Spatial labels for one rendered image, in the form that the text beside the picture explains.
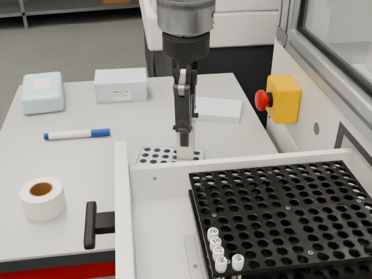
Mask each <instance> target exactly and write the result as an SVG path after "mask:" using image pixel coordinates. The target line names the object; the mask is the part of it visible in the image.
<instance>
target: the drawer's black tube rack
mask: <svg viewBox="0 0 372 279"><path fill-rule="evenodd" d="M336 164H337V165H339V166H335V165H336ZM323 166H327V167H323ZM311 167H315V168H311ZM298 168H303V169H298ZM286 169H291V170H286ZM273 170H278V171H279V172H275V171H273ZM258 171H260V172H263V173H258ZM340 171H344V172H340ZM246 172H248V173H250V174H245V173H246ZM327 172H330V173H327ZM233 173H235V174H238V175H232V174H233ZM314 173H319V174H314ZM202 174H203V177H202V179H203V180H204V181H205V185H206V189H207V191H208V195H209V199H210V202H211V206H212V209H213V212H214V214H212V215H207V216H213V217H215V220H216V223H217V226H218V229H219V233H220V237H221V240H222V243H223V247H224V251H225V254H226V258H227V264H229V268H230V272H231V275H230V276H229V277H225V279H231V277H232V276H238V275H242V276H241V279H372V215H370V214H372V209H368V208H366V207H365V206H369V207H371V208H372V198H371V197H370V196H369V194H368V193H367V192H366V191H365V189H364V188H363V187H362V185H361V184H360V183H359V182H358V180H357V179H356V177H355V176H354V175H353V174H352V172H351V171H350V170H349V168H348V167H347V166H346V165H345V163H344V162H343V161H342V160H339V161H326V162H313V163H301V164H288V165H281V166H268V167H255V168H243V169H229V170H217V171H209V172H202ZM221 174H223V175H225V176H224V177H221V176H219V175H221ZM302 174H307V175H302ZM208 175H210V176H212V177H211V178H208V177H206V176H208ZM289 175H294V176H295V177H291V176H289ZM277 176H281V177H282V178H277ZM262 177H263V178H266V179H260V178H262ZM344 177H348V178H350V179H347V178H344ZM247 179H253V180H247ZM234 180H240V182H236V181H234ZM221 181H227V183H222V182H221ZM209 182H213V183H214V184H208V183H209ZM348 183H353V184H354V185H350V184H348ZM353 189H355V190H358V191H360V192H355V191H353ZM188 195H189V200H190V205H191V208H192V213H193V218H194V222H195V227H196V230H197V234H198V239H199V244H200V249H201V253H202V257H203V261H204V266H205V270H206V275H207V278H208V279H213V275H212V272H211V268H210V263H209V259H208V257H207V251H206V247H205V243H204V239H203V234H202V230H201V227H200V222H199V218H198V213H197V209H196V206H195V201H194V197H193V193H192V190H191V189H190V190H188ZM358 197H363V198H365V199H360V198H358ZM200 217H204V216H200ZM236 254H239V255H242V256H243V257H244V266H243V268H242V270H241V271H235V270H234V269H233V268H232V257H233V256H234V255H236Z"/></svg>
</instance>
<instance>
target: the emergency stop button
mask: <svg viewBox="0 0 372 279"><path fill-rule="evenodd" d="M269 102H270V100H269V96H268V95H266V93H265V91H264V90H258V91H257V93H256V94H255V105H256V108H257V109H258V110H259V111H264V110H265V109H266V105H269Z"/></svg>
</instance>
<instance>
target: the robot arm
mask: <svg viewBox="0 0 372 279"><path fill-rule="evenodd" d="M156 1H157V25H158V28H159V29H160V30H161V31H163V32H162V47H163V53H164V55H165V56H167V57H169V58H172V59H174V60H175V66H174V67H173V78H174V84H173V93H174V109H175V125H174V126H173V130H175V132H176V133H177V160H186V161H193V155H194V152H195V119H194V118H198V116H199V113H194V110H195V108H196V105H195V99H196V85H197V81H198V70H199V62H198V59H201V58H203V57H205V56H207V55H208V53H209V50H210V32H209V31H211V30H212V29H213V24H214V13H215V3H216V0H156Z"/></svg>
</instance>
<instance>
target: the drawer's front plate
mask: <svg viewBox="0 0 372 279"><path fill-rule="evenodd" d="M115 255H116V279H137V276H136V258H135V239H134V229H133V210H132V194H131V181H130V168H129V161H128V148H127V141H115Z"/></svg>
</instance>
